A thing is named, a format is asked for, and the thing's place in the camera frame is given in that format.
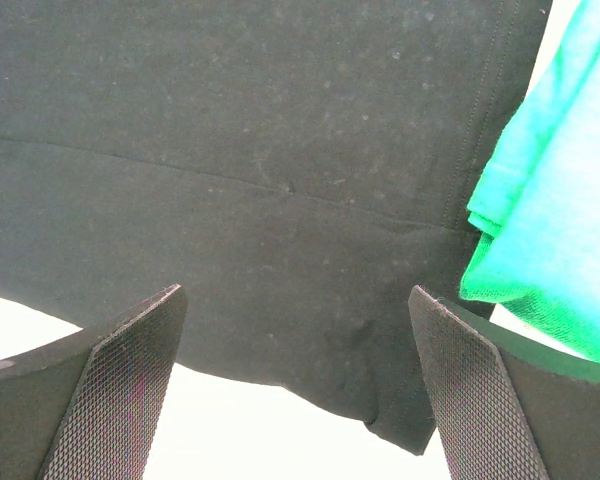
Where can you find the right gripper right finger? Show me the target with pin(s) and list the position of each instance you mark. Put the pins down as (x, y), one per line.
(506, 406)

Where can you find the green folded t shirt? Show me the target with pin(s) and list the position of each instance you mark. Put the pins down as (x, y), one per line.
(537, 202)

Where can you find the black t shirt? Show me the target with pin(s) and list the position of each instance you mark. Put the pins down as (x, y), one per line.
(255, 175)

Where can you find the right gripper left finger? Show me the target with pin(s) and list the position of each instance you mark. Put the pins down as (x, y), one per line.
(86, 406)

